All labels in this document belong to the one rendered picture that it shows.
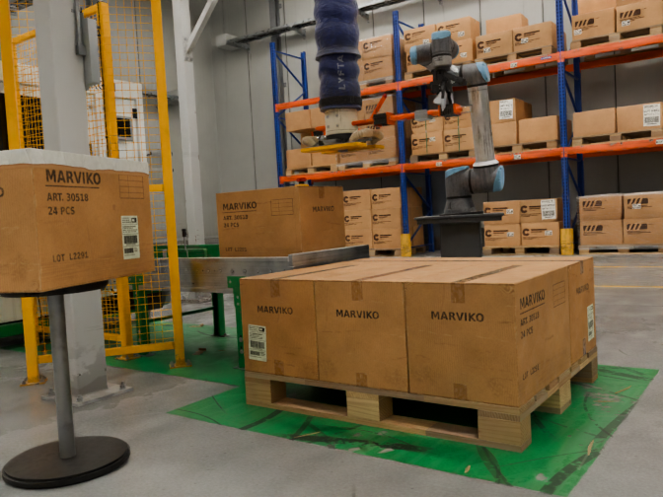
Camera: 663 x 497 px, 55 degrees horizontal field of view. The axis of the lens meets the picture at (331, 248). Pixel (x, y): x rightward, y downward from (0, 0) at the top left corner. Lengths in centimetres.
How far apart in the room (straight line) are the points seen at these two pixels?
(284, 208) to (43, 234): 162
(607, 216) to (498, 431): 797
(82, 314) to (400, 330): 157
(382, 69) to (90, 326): 899
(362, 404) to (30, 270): 124
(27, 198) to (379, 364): 129
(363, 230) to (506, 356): 955
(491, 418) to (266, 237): 169
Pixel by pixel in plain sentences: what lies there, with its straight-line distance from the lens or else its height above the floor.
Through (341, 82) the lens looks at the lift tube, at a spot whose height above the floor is 145.
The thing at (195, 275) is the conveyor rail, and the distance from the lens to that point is 360.
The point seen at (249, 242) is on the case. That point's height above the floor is 67.
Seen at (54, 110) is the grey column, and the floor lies 133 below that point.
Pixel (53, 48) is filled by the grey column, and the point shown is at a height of 161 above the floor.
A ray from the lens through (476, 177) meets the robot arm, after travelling 380.
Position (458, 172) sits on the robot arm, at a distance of 383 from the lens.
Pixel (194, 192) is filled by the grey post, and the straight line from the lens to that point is 647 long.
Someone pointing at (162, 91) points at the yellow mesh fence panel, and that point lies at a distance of 365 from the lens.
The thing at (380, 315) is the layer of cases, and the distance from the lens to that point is 231.
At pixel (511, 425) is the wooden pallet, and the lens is 219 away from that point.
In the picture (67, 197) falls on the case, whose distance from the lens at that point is 205.
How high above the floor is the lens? 79
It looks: 3 degrees down
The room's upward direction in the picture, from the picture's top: 3 degrees counter-clockwise
